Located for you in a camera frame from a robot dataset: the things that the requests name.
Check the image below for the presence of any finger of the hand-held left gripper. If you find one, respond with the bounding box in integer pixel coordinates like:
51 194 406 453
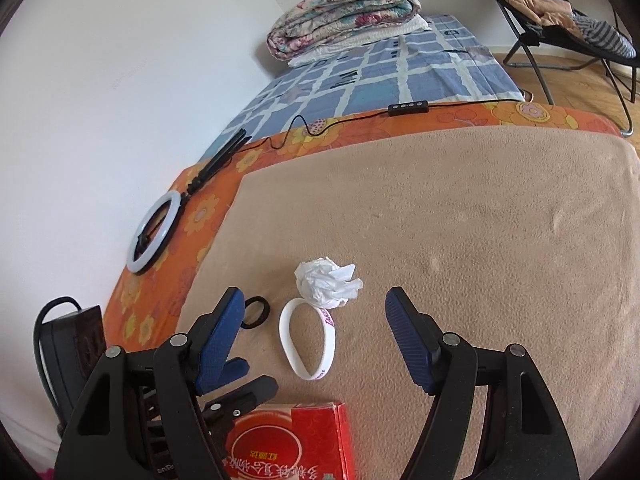
220 357 249 387
199 376 279 461

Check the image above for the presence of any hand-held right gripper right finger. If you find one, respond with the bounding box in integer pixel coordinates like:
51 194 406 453
384 286 581 480

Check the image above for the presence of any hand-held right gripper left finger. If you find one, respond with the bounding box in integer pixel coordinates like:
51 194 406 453
55 286 251 480

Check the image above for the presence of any red cardboard box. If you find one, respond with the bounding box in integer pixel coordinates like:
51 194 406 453
225 401 357 480

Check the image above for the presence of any white rubber wristband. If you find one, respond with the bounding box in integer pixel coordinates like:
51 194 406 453
278 298 337 382

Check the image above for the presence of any white tissue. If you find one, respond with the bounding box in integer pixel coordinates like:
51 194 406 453
294 256 363 309

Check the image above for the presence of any beige towel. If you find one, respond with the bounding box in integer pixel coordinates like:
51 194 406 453
180 125 640 480

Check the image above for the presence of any orange floral bed sheet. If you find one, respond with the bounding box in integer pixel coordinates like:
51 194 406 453
102 99 621 361

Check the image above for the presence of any black folded tripod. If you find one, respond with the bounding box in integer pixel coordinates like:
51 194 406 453
185 128 251 196

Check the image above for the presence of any blue plaid bed sheet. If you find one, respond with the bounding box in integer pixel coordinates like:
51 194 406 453
200 12 526 161

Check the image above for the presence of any white folded blanket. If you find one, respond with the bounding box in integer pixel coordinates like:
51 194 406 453
287 15 431 68

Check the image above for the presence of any folded floral quilt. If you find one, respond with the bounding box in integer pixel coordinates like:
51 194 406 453
266 0 422 62

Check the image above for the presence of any beige cloth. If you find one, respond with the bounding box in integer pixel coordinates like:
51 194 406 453
500 0 576 28

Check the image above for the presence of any striped cloth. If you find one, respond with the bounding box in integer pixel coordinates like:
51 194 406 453
567 15 638 59

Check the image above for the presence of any black hair tie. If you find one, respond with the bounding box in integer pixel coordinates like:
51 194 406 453
240 296 271 331

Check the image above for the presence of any white ring light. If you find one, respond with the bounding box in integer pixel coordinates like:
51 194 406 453
125 189 183 276

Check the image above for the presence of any black cable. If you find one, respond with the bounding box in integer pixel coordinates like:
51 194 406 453
245 105 393 150

